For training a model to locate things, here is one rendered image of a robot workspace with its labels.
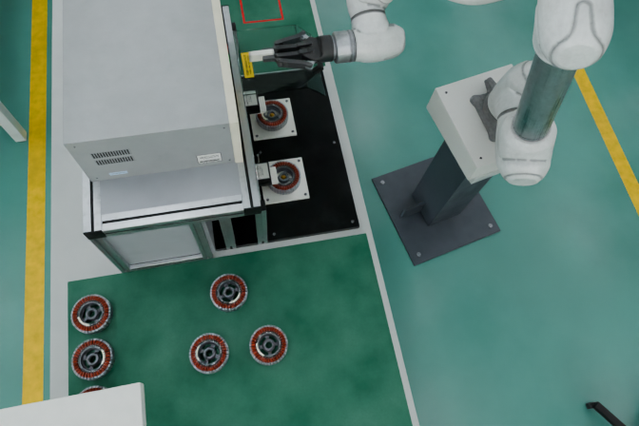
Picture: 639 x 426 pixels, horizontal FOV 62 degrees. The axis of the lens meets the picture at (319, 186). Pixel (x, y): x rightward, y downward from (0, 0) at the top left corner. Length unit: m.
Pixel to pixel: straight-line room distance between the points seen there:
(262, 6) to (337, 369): 1.40
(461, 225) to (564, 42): 1.65
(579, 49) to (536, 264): 1.74
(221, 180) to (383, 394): 0.78
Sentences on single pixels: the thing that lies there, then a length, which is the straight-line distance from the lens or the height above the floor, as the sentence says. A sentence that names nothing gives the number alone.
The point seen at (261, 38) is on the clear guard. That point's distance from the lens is 1.72.
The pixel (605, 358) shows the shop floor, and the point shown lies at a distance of 2.82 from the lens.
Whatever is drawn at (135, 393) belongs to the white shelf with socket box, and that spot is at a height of 1.20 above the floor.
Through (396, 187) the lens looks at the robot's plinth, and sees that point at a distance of 2.67.
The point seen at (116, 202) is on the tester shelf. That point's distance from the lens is 1.44.
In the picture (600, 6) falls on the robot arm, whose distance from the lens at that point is 1.19.
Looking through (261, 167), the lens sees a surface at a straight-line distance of 1.69.
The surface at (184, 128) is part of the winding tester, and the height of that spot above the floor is 1.32.
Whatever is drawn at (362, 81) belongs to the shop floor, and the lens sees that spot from 2.98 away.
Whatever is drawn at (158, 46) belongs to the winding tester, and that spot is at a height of 1.32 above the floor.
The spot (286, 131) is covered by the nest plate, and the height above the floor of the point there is 0.78.
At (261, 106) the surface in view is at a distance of 1.80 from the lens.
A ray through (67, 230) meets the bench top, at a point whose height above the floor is 0.75.
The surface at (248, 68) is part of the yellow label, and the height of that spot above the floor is 1.07.
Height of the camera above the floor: 2.39
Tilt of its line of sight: 65 degrees down
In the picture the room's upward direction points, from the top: 11 degrees clockwise
